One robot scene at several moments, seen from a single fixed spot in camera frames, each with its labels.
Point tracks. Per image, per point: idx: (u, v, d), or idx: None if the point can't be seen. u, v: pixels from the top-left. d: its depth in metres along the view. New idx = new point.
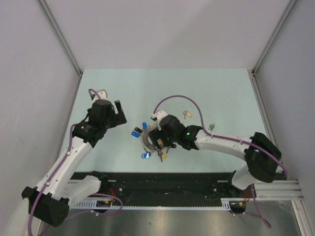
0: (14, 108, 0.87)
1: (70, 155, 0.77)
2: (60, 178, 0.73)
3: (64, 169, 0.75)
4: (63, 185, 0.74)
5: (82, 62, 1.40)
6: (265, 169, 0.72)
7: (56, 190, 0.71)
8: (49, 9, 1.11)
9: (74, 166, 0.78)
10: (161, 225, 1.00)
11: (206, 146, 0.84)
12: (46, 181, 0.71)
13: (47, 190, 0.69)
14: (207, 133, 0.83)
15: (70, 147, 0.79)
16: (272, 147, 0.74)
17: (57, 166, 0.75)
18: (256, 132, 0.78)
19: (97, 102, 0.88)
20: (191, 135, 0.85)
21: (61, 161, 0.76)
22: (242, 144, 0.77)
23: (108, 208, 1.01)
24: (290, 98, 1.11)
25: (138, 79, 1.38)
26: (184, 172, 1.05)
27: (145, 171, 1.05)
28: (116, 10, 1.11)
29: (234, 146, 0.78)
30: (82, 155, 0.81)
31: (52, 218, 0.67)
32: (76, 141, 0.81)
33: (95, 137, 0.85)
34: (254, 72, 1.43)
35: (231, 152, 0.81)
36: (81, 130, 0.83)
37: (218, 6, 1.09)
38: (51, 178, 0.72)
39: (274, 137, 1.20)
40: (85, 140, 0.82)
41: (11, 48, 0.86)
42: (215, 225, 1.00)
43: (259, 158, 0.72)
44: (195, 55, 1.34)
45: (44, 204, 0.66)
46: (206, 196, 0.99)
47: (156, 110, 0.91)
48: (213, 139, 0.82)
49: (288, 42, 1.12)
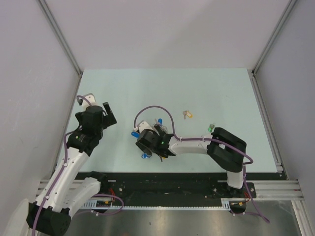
0: (14, 108, 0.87)
1: (68, 166, 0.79)
2: (59, 191, 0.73)
3: (62, 181, 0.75)
4: (63, 197, 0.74)
5: (82, 61, 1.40)
6: (232, 163, 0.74)
7: (56, 202, 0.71)
8: (49, 9, 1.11)
9: (72, 178, 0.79)
10: (161, 225, 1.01)
11: (180, 150, 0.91)
12: (44, 195, 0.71)
13: (47, 204, 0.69)
14: (177, 138, 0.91)
15: (66, 159, 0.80)
16: (234, 139, 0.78)
17: (55, 179, 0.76)
18: (216, 127, 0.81)
19: (88, 110, 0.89)
20: (166, 145, 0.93)
21: (58, 173, 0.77)
22: (204, 141, 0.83)
23: (108, 208, 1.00)
24: (289, 98, 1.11)
25: (137, 79, 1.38)
26: (184, 172, 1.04)
27: (145, 171, 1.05)
28: (116, 10, 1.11)
29: (199, 145, 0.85)
30: (79, 165, 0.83)
31: (54, 230, 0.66)
32: (71, 151, 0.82)
33: (90, 145, 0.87)
34: (254, 72, 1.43)
35: (199, 150, 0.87)
36: (76, 139, 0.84)
37: (218, 6, 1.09)
38: (50, 191, 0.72)
39: (274, 137, 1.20)
40: (81, 150, 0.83)
41: (11, 48, 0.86)
42: (215, 226, 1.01)
43: (225, 152, 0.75)
44: (194, 55, 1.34)
45: (45, 216, 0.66)
46: (205, 196, 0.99)
47: (138, 124, 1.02)
48: (181, 143, 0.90)
49: (288, 42, 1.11)
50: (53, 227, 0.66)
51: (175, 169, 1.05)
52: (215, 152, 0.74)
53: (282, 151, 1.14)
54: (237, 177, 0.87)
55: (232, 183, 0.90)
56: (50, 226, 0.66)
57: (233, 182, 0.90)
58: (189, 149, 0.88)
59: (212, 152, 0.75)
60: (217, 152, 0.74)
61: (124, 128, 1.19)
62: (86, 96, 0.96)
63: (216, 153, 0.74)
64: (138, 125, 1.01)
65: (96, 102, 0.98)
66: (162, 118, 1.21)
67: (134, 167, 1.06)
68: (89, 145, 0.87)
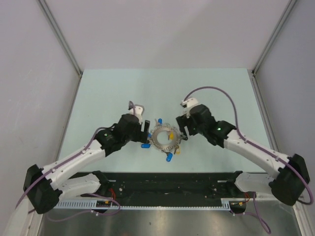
0: (14, 108, 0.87)
1: (84, 154, 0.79)
2: (65, 171, 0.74)
3: (73, 163, 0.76)
4: (65, 178, 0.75)
5: (82, 61, 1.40)
6: (293, 195, 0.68)
7: (57, 179, 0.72)
8: (48, 9, 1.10)
9: (82, 165, 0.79)
10: (161, 225, 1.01)
11: (235, 148, 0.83)
12: (52, 167, 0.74)
13: (49, 176, 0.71)
14: (241, 136, 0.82)
15: (87, 147, 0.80)
16: (306, 174, 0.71)
17: (68, 159, 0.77)
18: (297, 154, 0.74)
19: (126, 116, 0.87)
20: (222, 132, 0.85)
21: (73, 155, 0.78)
22: (277, 161, 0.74)
23: (108, 208, 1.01)
24: (290, 98, 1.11)
25: (138, 79, 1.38)
26: (184, 172, 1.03)
27: (149, 171, 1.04)
28: (116, 10, 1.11)
29: (267, 160, 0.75)
30: (94, 159, 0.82)
31: (39, 205, 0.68)
32: (95, 144, 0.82)
33: (111, 148, 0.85)
34: (254, 72, 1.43)
35: (259, 163, 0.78)
36: (104, 135, 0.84)
37: (218, 6, 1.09)
38: (59, 166, 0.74)
39: (274, 137, 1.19)
40: (103, 147, 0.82)
41: (11, 48, 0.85)
42: (215, 226, 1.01)
43: (291, 180, 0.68)
44: (195, 55, 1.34)
45: (41, 188, 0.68)
46: (206, 196, 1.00)
47: (187, 98, 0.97)
48: (244, 144, 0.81)
49: (288, 42, 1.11)
50: (37, 203, 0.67)
51: (175, 169, 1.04)
52: (284, 178, 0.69)
53: (282, 151, 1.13)
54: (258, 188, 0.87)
55: (244, 187, 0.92)
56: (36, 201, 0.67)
57: (244, 184, 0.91)
58: (251, 157, 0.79)
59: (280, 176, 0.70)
60: (288, 178, 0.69)
61: None
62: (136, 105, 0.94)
63: (284, 178, 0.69)
64: (187, 100, 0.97)
65: (141, 117, 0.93)
66: (162, 118, 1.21)
67: (135, 166, 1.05)
68: (111, 147, 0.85)
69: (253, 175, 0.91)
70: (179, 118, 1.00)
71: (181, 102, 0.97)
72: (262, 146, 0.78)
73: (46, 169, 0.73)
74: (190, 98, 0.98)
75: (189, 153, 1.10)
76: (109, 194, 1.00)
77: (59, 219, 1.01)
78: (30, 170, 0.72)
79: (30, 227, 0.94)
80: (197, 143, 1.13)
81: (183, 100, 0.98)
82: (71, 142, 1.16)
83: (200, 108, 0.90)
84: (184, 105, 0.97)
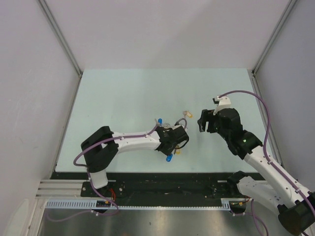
0: (14, 107, 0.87)
1: (146, 138, 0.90)
2: (130, 143, 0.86)
3: (136, 140, 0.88)
4: (125, 149, 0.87)
5: (82, 61, 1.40)
6: (299, 227, 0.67)
7: (122, 147, 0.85)
8: (48, 9, 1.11)
9: (139, 146, 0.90)
10: (161, 225, 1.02)
11: (255, 164, 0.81)
12: (121, 135, 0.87)
13: (118, 141, 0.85)
14: (267, 157, 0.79)
15: (150, 133, 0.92)
16: None
17: (134, 135, 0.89)
18: None
19: (182, 128, 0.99)
20: (246, 144, 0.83)
21: (139, 134, 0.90)
22: (296, 192, 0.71)
23: (108, 208, 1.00)
24: (290, 98, 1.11)
25: (138, 79, 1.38)
26: (185, 173, 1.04)
27: (145, 171, 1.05)
28: (116, 10, 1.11)
29: (286, 189, 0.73)
30: (150, 146, 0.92)
31: (96, 161, 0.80)
32: (156, 134, 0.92)
33: (164, 145, 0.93)
34: (254, 72, 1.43)
35: (276, 188, 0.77)
36: (162, 132, 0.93)
37: (218, 6, 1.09)
38: (126, 137, 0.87)
39: (274, 137, 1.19)
40: (160, 140, 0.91)
41: (11, 48, 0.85)
42: (216, 226, 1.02)
43: (304, 215, 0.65)
44: (195, 55, 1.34)
45: (110, 147, 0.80)
46: (205, 196, 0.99)
47: (221, 95, 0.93)
48: (266, 164, 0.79)
49: (288, 43, 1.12)
50: (98, 158, 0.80)
51: (175, 169, 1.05)
52: (300, 211, 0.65)
53: (282, 151, 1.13)
54: (263, 199, 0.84)
55: (242, 191, 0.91)
56: (96, 157, 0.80)
57: (244, 189, 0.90)
58: (270, 179, 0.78)
59: (296, 208, 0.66)
60: (302, 212, 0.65)
61: (124, 128, 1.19)
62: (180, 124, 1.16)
63: (299, 212, 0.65)
64: (221, 97, 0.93)
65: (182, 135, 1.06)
66: (162, 118, 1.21)
67: (134, 166, 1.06)
68: (164, 145, 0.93)
69: (260, 186, 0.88)
70: (205, 111, 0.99)
71: (214, 98, 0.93)
72: (283, 171, 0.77)
73: (115, 134, 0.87)
74: (224, 96, 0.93)
75: (189, 153, 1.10)
76: (109, 194, 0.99)
77: (59, 219, 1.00)
78: (102, 130, 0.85)
79: (30, 227, 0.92)
80: (196, 143, 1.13)
81: (216, 96, 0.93)
82: (71, 142, 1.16)
83: (232, 113, 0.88)
84: (215, 102, 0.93)
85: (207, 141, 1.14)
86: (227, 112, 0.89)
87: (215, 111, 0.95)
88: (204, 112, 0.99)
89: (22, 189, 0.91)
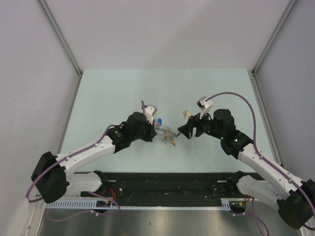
0: (14, 108, 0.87)
1: (97, 146, 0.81)
2: (78, 159, 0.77)
3: (84, 154, 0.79)
4: (78, 166, 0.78)
5: (82, 61, 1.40)
6: (299, 218, 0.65)
7: (70, 167, 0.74)
8: (48, 9, 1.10)
9: (92, 158, 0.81)
10: (161, 225, 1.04)
11: (249, 162, 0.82)
12: (67, 155, 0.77)
13: (64, 163, 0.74)
14: (257, 152, 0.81)
15: (99, 140, 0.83)
16: None
17: (81, 149, 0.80)
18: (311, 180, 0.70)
19: (135, 115, 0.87)
20: (237, 144, 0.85)
21: (86, 146, 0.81)
22: (289, 183, 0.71)
23: (108, 208, 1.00)
24: (290, 98, 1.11)
25: (137, 79, 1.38)
26: (184, 172, 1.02)
27: (145, 171, 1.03)
28: (116, 10, 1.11)
29: (279, 181, 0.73)
30: (107, 152, 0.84)
31: (49, 191, 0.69)
32: (107, 138, 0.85)
33: (121, 146, 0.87)
34: (254, 72, 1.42)
35: (271, 181, 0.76)
36: (114, 133, 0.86)
37: (218, 6, 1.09)
38: (73, 155, 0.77)
39: (274, 137, 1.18)
40: (113, 142, 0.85)
41: (10, 48, 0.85)
42: (216, 226, 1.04)
43: (300, 204, 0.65)
44: (195, 55, 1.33)
45: (57, 173, 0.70)
46: (205, 196, 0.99)
47: (205, 99, 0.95)
48: (259, 160, 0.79)
49: (288, 42, 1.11)
50: (48, 189, 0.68)
51: (179, 169, 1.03)
52: (295, 201, 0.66)
53: (282, 152, 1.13)
54: (262, 196, 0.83)
55: (242, 191, 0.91)
56: (48, 186, 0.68)
57: (243, 188, 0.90)
58: (264, 173, 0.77)
59: (290, 198, 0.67)
60: (298, 202, 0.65)
61: None
62: (148, 105, 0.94)
63: (293, 201, 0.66)
64: (206, 100, 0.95)
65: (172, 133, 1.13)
66: (162, 118, 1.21)
67: (136, 166, 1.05)
68: (121, 145, 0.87)
69: (259, 183, 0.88)
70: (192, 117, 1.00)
71: (200, 102, 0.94)
72: (275, 165, 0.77)
73: (60, 157, 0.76)
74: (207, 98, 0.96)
75: (189, 153, 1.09)
76: (109, 194, 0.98)
77: (59, 219, 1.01)
78: (44, 158, 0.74)
79: (30, 227, 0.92)
80: (197, 143, 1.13)
81: (200, 100, 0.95)
82: (71, 142, 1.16)
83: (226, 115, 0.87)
84: (202, 105, 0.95)
85: (207, 142, 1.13)
86: (221, 113, 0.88)
87: (201, 115, 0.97)
88: (192, 118, 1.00)
89: (21, 190, 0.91)
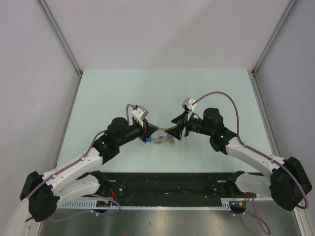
0: (14, 108, 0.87)
1: (83, 161, 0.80)
2: (65, 176, 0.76)
3: (71, 170, 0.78)
4: (65, 183, 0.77)
5: (82, 61, 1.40)
6: (288, 195, 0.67)
7: (57, 186, 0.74)
8: (49, 9, 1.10)
9: (81, 172, 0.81)
10: (161, 225, 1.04)
11: (236, 154, 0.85)
12: (52, 173, 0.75)
13: (50, 182, 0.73)
14: (240, 142, 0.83)
15: (85, 154, 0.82)
16: (302, 178, 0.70)
17: (68, 165, 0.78)
18: (292, 157, 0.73)
19: (115, 121, 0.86)
20: (224, 140, 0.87)
21: (73, 162, 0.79)
22: (272, 163, 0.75)
23: (108, 208, 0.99)
24: (290, 98, 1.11)
25: (137, 79, 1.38)
26: (184, 172, 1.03)
27: (145, 171, 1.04)
28: (117, 10, 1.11)
29: (263, 162, 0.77)
30: (93, 165, 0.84)
31: (38, 212, 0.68)
32: (94, 151, 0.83)
33: (109, 156, 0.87)
34: (254, 72, 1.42)
35: (258, 166, 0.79)
36: (100, 145, 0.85)
37: (218, 6, 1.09)
38: (60, 172, 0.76)
39: (274, 137, 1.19)
40: (101, 154, 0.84)
41: (10, 48, 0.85)
42: (216, 226, 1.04)
43: (286, 182, 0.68)
44: (194, 55, 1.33)
45: (43, 193, 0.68)
46: (205, 196, 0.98)
47: (191, 101, 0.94)
48: (243, 149, 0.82)
49: (288, 42, 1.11)
50: (36, 210, 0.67)
51: (179, 168, 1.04)
52: (279, 178, 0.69)
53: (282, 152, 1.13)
54: (257, 189, 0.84)
55: (241, 187, 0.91)
56: (36, 206, 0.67)
57: (241, 183, 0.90)
58: (248, 159, 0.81)
59: (274, 178, 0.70)
60: (282, 179, 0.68)
61: None
62: (138, 108, 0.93)
63: (278, 179, 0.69)
64: (190, 103, 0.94)
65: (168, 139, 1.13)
66: (162, 118, 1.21)
67: (137, 167, 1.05)
68: (108, 156, 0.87)
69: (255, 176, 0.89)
70: (180, 119, 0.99)
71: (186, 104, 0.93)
72: (258, 149, 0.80)
73: (46, 176, 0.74)
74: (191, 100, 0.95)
75: (189, 153, 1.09)
76: (109, 194, 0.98)
77: (60, 219, 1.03)
78: (29, 177, 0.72)
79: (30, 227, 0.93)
80: (197, 143, 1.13)
81: (185, 103, 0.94)
82: (70, 142, 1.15)
83: (216, 115, 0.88)
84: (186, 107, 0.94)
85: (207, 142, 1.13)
86: (211, 113, 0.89)
87: (187, 117, 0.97)
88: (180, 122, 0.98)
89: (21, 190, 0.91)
